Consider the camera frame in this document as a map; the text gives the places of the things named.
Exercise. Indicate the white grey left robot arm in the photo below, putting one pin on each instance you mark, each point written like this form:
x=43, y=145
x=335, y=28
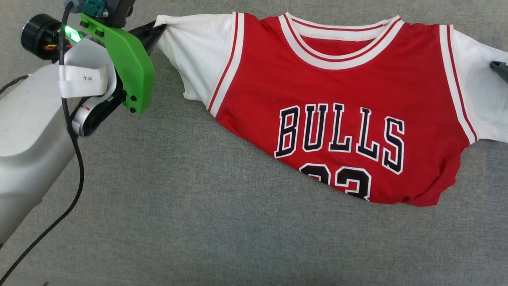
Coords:
x=27, y=131

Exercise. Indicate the red and white Bulls jersey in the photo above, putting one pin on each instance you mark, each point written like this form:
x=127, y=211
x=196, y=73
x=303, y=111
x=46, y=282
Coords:
x=337, y=91

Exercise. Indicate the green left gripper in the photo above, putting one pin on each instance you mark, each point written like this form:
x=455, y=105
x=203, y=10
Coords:
x=131, y=67

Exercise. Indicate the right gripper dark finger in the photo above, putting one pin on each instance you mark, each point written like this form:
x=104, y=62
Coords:
x=502, y=69

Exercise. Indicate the white label tape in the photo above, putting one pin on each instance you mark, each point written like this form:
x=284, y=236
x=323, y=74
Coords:
x=81, y=81

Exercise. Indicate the teal left camera connector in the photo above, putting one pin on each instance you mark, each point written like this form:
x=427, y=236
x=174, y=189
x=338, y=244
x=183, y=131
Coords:
x=91, y=7

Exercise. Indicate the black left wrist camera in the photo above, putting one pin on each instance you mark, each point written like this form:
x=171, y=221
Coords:
x=119, y=12

